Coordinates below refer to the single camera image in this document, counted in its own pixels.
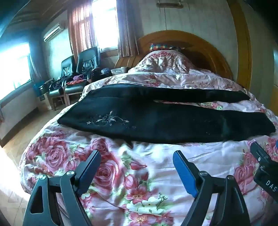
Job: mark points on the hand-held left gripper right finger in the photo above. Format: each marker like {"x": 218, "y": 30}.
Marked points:
{"x": 184, "y": 171}

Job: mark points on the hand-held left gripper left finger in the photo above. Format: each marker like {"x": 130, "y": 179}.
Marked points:
{"x": 89, "y": 171}

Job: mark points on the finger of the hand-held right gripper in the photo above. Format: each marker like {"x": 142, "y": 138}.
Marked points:
{"x": 259, "y": 154}

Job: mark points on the black embroidered pants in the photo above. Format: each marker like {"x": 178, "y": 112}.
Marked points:
{"x": 165, "y": 121}

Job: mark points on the pink floral quilt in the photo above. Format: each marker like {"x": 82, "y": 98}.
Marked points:
{"x": 134, "y": 173}

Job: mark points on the cardboard box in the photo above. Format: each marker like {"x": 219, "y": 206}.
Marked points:
{"x": 45, "y": 102}

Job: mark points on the purple cloth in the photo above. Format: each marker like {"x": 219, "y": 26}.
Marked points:
{"x": 78, "y": 77}

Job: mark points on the dark bag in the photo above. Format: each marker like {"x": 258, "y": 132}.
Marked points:
{"x": 100, "y": 75}

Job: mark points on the blue bag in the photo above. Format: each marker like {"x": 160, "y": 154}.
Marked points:
{"x": 39, "y": 87}

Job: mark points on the white plastic container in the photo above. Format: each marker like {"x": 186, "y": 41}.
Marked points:
{"x": 116, "y": 71}

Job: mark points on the black leather armchair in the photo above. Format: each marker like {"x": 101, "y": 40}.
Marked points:
{"x": 89, "y": 58}
{"x": 65, "y": 67}

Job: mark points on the pink floral pillow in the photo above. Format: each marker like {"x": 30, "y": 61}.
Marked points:
{"x": 162, "y": 62}

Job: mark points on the wooden arched headboard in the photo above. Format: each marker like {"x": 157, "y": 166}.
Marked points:
{"x": 206, "y": 47}

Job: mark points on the checkered colourful cloth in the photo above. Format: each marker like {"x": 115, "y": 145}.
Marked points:
{"x": 161, "y": 46}

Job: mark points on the reddish sheer curtain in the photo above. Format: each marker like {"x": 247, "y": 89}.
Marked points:
{"x": 80, "y": 30}

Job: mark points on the brown patterned curtain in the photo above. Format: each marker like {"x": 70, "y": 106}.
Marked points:
{"x": 127, "y": 28}

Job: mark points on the wooden door frame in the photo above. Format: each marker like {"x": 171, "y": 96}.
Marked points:
{"x": 241, "y": 43}

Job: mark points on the white wall air conditioner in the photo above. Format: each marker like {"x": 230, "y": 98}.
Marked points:
{"x": 53, "y": 32}

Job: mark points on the wall rack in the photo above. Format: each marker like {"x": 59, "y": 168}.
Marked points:
{"x": 168, "y": 3}

